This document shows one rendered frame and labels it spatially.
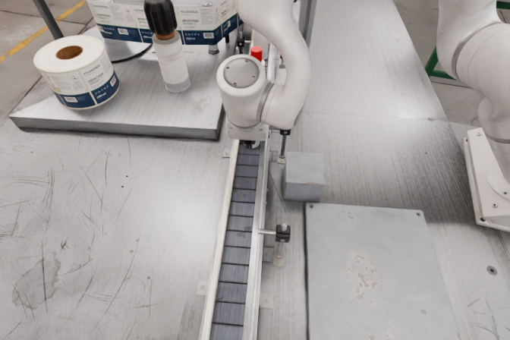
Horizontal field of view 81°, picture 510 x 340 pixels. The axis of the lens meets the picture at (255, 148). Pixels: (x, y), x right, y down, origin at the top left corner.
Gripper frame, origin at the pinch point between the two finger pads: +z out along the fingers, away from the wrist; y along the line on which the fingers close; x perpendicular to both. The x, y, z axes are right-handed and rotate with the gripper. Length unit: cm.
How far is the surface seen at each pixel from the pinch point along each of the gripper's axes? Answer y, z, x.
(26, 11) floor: 267, 172, -200
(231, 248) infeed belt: 1.5, -3.3, 27.6
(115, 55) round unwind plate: 56, 20, -39
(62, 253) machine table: 43, 0, 32
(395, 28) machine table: -60, 39, -75
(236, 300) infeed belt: -0.8, -6.9, 37.7
